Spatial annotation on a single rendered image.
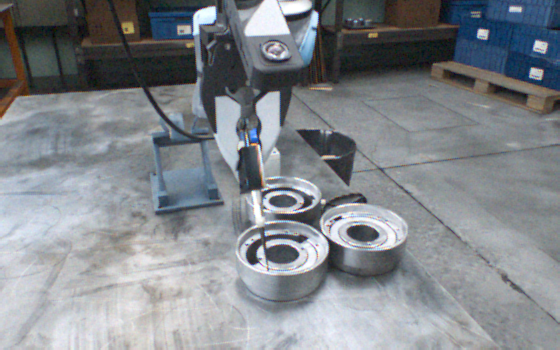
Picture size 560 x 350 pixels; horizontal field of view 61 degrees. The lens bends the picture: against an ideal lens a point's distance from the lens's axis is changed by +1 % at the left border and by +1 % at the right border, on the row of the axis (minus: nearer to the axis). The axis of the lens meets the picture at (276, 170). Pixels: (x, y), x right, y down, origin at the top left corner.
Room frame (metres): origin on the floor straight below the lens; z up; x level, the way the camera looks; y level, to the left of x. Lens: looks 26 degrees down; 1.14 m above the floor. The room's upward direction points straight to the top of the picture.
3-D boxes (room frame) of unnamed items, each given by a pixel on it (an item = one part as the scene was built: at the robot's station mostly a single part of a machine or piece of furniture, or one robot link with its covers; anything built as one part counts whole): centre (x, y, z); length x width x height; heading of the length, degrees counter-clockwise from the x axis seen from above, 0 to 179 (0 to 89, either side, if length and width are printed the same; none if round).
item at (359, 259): (0.48, -0.10, 0.82); 0.10 x 0.10 x 0.04
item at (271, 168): (0.72, 0.04, 0.82); 0.08 x 0.07 x 0.05; 17
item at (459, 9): (4.90, -1.88, 0.56); 0.52 x 0.38 x 0.22; 104
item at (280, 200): (0.56, -0.01, 0.82); 0.10 x 0.10 x 0.04
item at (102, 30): (3.92, 1.31, 0.64); 0.49 x 0.40 x 0.37; 112
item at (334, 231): (0.48, -0.10, 0.82); 0.08 x 0.08 x 0.02
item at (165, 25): (4.10, 0.80, 0.56); 0.52 x 0.38 x 0.22; 104
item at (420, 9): (4.71, -1.28, 0.67); 0.52 x 0.43 x 0.43; 107
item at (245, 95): (1.05, 0.12, 0.85); 0.15 x 0.15 x 0.10
